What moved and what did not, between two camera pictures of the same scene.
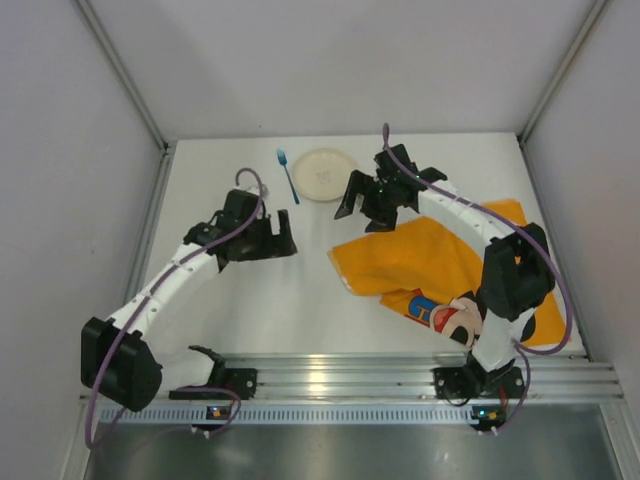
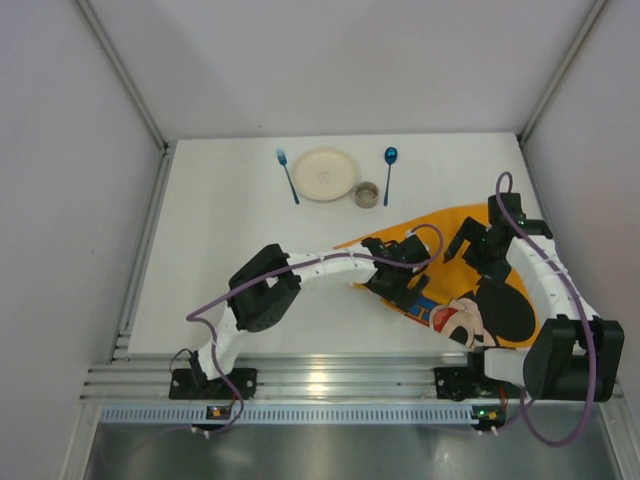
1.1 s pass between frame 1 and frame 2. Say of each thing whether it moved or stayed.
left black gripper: moved
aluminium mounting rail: stayed
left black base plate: stayed
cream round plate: stayed
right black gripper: moved
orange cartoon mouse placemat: stayed
